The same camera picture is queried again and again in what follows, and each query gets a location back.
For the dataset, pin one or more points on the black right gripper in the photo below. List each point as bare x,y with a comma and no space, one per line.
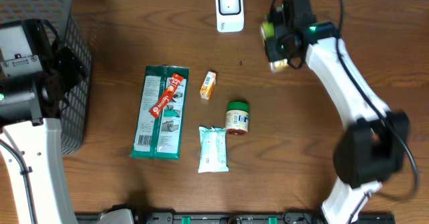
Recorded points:
274,52

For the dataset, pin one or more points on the green tea carton box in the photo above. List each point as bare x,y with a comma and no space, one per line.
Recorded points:
273,49

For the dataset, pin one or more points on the green lid jar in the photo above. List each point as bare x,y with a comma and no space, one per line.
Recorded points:
237,118

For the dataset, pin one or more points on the orange snack packet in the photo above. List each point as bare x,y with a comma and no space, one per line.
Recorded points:
208,85

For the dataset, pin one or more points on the red Nescafe coffee stick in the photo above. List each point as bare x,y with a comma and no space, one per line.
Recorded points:
167,95

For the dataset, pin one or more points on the light blue wipes pack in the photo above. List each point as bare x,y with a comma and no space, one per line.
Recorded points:
213,155

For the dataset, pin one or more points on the green white package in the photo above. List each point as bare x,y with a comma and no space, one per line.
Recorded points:
160,138

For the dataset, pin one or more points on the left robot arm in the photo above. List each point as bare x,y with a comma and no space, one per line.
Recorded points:
37,71

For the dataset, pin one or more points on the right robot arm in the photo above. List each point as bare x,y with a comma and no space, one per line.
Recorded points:
373,145

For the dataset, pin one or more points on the grey plastic mesh basket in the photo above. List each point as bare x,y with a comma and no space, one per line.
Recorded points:
58,13

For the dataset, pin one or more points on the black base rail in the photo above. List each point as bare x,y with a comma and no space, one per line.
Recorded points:
290,217

